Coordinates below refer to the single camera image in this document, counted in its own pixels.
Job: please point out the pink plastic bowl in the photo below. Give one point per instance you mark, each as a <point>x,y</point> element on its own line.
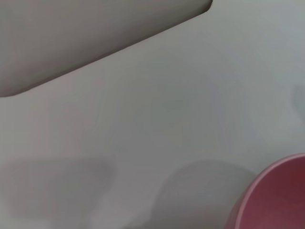
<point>276,198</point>

